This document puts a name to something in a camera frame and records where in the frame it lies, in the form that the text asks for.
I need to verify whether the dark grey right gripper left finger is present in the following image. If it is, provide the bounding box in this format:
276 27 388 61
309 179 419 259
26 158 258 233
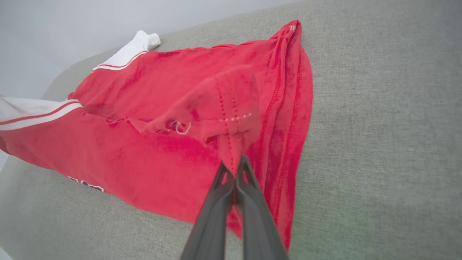
179 162 236 260

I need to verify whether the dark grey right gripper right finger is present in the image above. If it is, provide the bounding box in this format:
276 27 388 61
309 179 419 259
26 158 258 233
236 155 290 260

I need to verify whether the red white-sleeved garment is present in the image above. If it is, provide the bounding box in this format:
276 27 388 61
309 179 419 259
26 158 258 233
0 19 314 252

